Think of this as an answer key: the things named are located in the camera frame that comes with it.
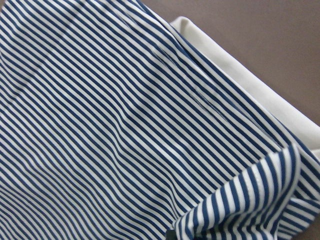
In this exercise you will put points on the blue white striped polo shirt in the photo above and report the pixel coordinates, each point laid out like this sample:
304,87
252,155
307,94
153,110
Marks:
114,127

